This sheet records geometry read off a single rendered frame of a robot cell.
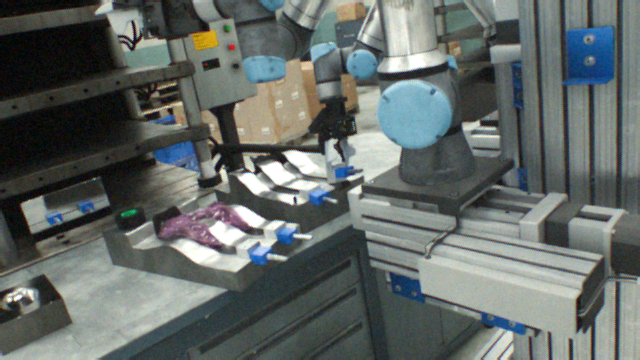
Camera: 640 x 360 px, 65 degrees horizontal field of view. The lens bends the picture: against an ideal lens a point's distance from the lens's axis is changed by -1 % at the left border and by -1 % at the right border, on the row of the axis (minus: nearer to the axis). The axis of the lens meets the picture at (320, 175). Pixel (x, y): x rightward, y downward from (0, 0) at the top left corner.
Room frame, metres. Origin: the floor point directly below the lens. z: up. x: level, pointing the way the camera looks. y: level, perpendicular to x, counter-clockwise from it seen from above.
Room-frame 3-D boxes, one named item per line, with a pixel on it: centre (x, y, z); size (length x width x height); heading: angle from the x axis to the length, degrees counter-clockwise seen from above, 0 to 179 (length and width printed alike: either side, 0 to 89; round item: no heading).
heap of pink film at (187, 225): (1.31, 0.35, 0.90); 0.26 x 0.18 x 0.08; 54
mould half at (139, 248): (1.31, 0.36, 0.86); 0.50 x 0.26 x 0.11; 54
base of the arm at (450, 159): (0.97, -0.23, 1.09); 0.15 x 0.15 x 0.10
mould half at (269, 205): (1.59, 0.12, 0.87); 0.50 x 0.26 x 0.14; 37
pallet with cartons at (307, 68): (6.71, 0.04, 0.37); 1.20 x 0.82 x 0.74; 54
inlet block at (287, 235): (1.20, 0.10, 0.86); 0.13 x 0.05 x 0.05; 54
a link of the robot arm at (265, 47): (0.96, 0.06, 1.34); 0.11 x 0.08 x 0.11; 158
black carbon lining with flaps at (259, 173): (1.57, 0.12, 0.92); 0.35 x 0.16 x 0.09; 37
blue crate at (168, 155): (5.18, 1.56, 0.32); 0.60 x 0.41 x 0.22; 52
